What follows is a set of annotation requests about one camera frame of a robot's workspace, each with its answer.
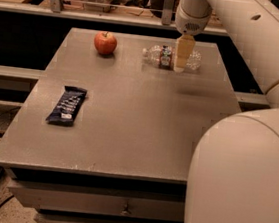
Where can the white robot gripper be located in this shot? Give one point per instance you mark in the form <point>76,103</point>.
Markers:
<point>192,23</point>

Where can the clear plastic water bottle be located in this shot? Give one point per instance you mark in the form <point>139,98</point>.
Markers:
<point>162,56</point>

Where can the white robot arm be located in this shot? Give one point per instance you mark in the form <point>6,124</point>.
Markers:
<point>234,171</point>

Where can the red apple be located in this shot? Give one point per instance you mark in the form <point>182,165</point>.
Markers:
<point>105,42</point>

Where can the dark blue snack bar wrapper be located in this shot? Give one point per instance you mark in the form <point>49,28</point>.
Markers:
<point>67,107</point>

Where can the grey drawer cabinet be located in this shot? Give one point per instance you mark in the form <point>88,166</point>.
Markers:
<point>127,156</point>

